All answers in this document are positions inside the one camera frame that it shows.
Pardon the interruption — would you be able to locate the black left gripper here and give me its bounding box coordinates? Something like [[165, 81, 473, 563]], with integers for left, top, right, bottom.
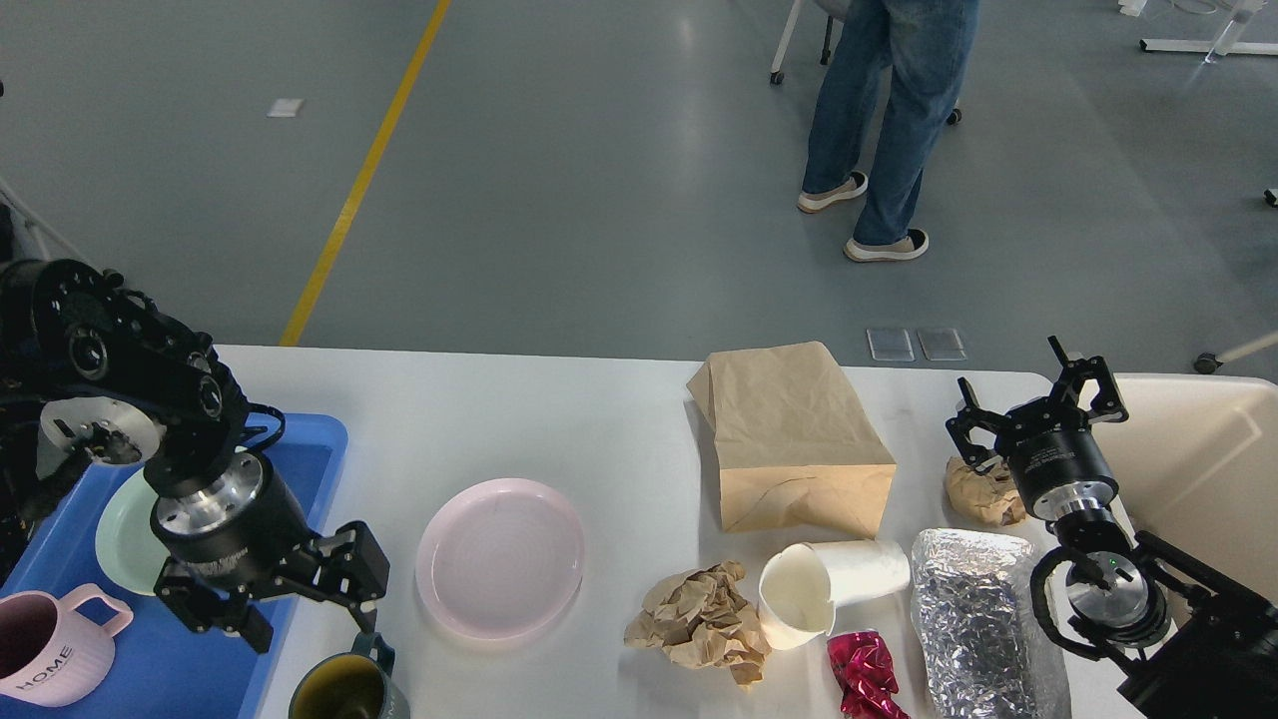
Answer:
[[150, 453, 389, 654]]

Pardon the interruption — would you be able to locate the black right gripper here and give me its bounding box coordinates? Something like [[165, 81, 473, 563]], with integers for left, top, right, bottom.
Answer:
[[946, 336, 1130, 520]]

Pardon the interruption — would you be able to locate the teal mug yellow inside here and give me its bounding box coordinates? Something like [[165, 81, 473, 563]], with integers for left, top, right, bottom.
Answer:
[[288, 632, 412, 718]]

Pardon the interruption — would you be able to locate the pink plate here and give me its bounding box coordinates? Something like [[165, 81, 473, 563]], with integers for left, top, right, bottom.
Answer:
[[417, 478, 587, 642]]

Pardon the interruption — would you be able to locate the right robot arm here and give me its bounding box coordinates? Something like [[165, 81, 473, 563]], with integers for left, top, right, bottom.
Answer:
[[946, 337, 1277, 718]]

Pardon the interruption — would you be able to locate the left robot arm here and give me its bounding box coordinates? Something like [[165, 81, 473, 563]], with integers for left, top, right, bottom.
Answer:
[[1, 259, 389, 653]]

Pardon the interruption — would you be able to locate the small crumpled brown paper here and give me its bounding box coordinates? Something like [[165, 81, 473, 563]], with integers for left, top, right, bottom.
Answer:
[[944, 456, 1028, 526]]

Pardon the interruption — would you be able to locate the blue plastic tray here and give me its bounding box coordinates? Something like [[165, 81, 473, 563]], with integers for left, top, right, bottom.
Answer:
[[1, 412, 348, 718]]

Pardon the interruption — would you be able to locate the beige plastic bin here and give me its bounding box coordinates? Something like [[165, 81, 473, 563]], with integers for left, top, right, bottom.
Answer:
[[1091, 373, 1277, 602]]

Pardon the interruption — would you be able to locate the light green plate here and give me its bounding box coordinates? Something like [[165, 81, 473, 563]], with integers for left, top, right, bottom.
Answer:
[[95, 469, 170, 596]]

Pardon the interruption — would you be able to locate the chair caster right edge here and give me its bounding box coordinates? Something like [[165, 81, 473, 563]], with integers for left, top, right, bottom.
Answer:
[[1192, 331, 1278, 374]]

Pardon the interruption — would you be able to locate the silver foil bag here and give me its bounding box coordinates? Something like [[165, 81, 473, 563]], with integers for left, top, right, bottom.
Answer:
[[910, 527, 1071, 718]]

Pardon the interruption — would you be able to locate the pink mug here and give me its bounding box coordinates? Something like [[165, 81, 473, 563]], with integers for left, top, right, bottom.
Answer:
[[1, 584, 134, 708]]

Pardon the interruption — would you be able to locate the brown paper bag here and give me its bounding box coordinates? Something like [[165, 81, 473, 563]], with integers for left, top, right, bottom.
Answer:
[[686, 342, 898, 540]]

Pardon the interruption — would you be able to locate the white paper cup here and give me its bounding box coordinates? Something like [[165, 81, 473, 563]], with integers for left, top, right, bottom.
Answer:
[[759, 540, 912, 650]]

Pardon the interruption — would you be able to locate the red foil wrapper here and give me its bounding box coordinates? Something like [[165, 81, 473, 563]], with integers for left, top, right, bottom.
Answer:
[[827, 630, 910, 718]]

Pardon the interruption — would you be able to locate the crumpled brown paper ball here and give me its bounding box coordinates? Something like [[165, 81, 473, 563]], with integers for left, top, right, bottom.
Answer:
[[622, 559, 773, 690]]

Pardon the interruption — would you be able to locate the person in blue jeans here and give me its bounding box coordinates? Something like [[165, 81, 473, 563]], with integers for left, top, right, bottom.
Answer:
[[796, 1, 980, 263]]

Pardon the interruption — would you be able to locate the white stand base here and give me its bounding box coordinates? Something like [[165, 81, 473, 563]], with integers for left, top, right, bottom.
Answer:
[[1137, 1, 1277, 64]]

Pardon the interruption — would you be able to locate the white rolling stand left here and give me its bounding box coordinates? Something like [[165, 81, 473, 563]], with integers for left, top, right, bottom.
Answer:
[[1, 178, 97, 266]]

